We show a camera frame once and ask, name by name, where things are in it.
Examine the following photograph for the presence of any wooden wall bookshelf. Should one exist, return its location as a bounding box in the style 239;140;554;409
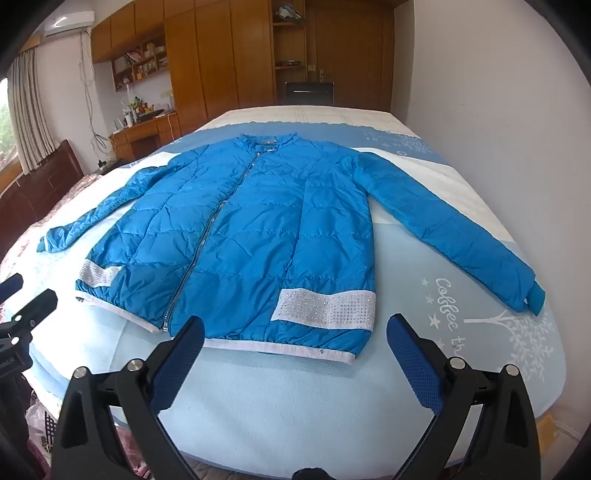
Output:
112;39;170;92

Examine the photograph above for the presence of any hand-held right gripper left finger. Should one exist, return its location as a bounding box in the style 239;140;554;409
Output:
52;315;206;480

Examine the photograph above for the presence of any beige curtain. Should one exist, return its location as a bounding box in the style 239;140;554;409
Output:
7;46;62;175

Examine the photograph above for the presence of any wooden desk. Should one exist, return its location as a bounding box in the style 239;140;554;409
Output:
109;112;182;161

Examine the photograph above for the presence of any dark wooden headboard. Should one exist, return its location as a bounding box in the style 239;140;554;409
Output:
0;140;85;259

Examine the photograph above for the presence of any white wall cable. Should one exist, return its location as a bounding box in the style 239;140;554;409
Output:
79;30;112;154

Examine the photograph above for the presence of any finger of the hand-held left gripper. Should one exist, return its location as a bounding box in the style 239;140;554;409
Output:
0;290;59;344
0;273;25;303

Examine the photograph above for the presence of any blue white printed bedsheet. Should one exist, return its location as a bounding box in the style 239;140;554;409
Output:
0;105;570;480

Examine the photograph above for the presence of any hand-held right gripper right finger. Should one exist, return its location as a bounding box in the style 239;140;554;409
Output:
385;313;541;480

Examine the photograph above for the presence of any white air conditioner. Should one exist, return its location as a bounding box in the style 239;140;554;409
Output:
42;0;96;37

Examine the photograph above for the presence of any blue puffer jacket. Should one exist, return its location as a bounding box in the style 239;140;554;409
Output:
37;133;546;365

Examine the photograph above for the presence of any wooden wardrobe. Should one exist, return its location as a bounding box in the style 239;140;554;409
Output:
91;0;410;136

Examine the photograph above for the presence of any wooden framed window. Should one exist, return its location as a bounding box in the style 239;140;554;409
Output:
0;78;22;191

